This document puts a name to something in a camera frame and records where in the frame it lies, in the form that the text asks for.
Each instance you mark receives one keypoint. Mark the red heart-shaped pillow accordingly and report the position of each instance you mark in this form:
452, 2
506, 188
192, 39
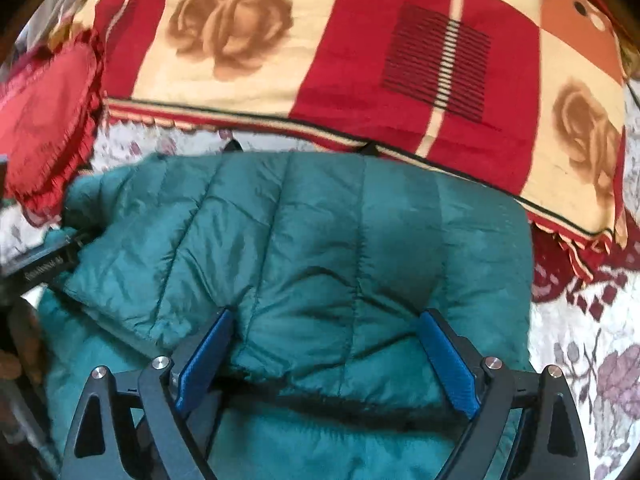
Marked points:
51, 104

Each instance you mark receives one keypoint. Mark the red cream rose blanket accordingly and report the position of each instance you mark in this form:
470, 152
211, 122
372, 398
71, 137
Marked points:
526, 96

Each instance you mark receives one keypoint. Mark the white maroon floral blanket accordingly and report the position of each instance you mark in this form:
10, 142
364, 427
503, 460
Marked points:
585, 349

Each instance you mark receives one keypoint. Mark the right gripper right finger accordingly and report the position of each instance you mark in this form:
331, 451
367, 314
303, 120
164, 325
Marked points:
549, 442

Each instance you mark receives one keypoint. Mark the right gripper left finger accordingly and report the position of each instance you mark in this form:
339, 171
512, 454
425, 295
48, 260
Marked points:
153, 423

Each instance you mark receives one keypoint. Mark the teal quilted jacket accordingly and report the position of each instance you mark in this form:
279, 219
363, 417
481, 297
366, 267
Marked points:
316, 407

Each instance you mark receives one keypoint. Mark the white floral bed sheet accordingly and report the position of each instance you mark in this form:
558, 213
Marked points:
126, 143

